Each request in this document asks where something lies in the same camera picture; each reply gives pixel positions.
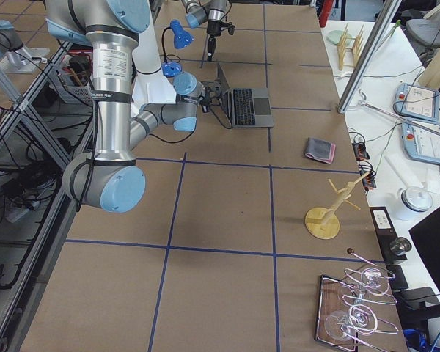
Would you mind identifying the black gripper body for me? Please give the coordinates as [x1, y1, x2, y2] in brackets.
[201, 81, 221, 111]
[207, 20, 235, 36]

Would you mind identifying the grey laptop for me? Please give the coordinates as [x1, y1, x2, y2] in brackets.
[217, 64, 274, 128]

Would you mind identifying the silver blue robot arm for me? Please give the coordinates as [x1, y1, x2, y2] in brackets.
[181, 0, 235, 62]
[45, 1, 208, 213]

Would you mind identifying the blue desk lamp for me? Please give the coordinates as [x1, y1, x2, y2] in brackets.
[161, 19, 194, 78]

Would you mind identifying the pale green plate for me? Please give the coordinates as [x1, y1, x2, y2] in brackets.
[326, 30, 354, 45]

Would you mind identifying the folded grey pink cloth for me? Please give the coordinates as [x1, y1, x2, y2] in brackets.
[304, 137, 336, 164]

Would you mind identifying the plastic basket with items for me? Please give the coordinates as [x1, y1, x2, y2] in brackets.
[51, 51, 92, 106]

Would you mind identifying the wooden dish rack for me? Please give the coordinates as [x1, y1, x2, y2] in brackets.
[337, 25, 364, 70]

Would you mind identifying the black power strip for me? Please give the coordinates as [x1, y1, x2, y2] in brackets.
[352, 142, 376, 192]

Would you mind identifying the wooden mug tree stand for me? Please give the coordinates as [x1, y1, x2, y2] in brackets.
[304, 172, 368, 240]

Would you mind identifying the upper blue teach pendant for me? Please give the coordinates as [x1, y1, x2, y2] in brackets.
[393, 83, 440, 122]

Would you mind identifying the blue teach pendant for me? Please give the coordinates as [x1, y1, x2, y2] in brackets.
[401, 120, 440, 165]
[393, 83, 440, 122]

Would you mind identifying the lower blue teach pendant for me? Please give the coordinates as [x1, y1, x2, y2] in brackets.
[401, 120, 440, 165]

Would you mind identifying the white label card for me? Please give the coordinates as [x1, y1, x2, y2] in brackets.
[373, 210, 392, 230]

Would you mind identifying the white enamel pot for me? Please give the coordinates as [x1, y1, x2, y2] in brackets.
[395, 186, 433, 221]

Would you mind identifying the small black knob device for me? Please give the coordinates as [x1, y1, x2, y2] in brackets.
[389, 237, 412, 264]

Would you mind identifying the black rectangular tray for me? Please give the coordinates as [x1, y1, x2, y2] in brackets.
[314, 273, 400, 348]

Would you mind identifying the clear wine glass upper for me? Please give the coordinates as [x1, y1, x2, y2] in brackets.
[339, 267, 397, 306]

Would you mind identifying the clear wine glass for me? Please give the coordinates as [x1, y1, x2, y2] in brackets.
[339, 267, 397, 306]
[324, 304, 378, 342]

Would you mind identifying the clear wine glass lower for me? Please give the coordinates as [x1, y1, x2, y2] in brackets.
[324, 304, 378, 342]

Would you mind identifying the aluminium frame post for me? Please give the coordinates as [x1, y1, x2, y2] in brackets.
[337, 0, 401, 114]

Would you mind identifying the wire glass holder rack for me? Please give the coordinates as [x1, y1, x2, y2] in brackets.
[341, 247, 399, 335]

